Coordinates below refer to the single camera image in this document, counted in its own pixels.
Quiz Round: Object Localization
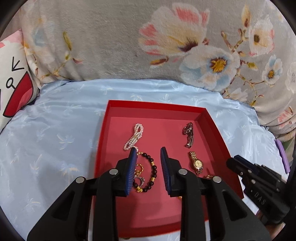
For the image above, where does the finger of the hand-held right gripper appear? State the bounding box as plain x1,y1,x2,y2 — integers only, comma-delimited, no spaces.
226,158,246,179
233,155,256,171

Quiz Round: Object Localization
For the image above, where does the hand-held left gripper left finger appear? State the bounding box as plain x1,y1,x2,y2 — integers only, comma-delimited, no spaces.
26,147,139,241

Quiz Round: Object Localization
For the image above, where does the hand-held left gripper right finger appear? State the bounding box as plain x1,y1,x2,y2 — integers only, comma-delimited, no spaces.
160,146,271,241

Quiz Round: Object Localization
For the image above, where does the thin gold link bracelet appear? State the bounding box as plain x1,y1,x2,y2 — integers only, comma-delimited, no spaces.
135,164,145,179

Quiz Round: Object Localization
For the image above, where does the black bead bracelet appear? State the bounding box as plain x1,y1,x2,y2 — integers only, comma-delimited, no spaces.
132,152,158,193

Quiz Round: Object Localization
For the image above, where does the gold wristwatch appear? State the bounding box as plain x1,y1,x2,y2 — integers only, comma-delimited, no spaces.
187,151,204,175

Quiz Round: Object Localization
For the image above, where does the white pearl bracelet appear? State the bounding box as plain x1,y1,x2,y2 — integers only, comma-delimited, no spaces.
123,123,144,152

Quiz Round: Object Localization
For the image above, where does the red cardboard box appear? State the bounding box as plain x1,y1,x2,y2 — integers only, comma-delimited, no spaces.
87,100,245,238

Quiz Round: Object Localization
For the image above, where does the silver wristwatch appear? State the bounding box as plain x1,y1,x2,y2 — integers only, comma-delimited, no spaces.
182,122,195,149

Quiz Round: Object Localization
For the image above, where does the purple object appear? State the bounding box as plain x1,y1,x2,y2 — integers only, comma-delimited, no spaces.
275,139,291,175

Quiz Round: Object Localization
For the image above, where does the light blue palm-print sheet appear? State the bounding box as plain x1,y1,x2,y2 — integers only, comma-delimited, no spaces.
0,79,289,241

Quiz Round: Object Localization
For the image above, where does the grey floral blanket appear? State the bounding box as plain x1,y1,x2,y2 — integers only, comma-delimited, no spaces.
14,0,296,142

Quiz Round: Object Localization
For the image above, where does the pink and white cartoon pillow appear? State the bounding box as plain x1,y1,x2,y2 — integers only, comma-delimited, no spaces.
0,30,39,133

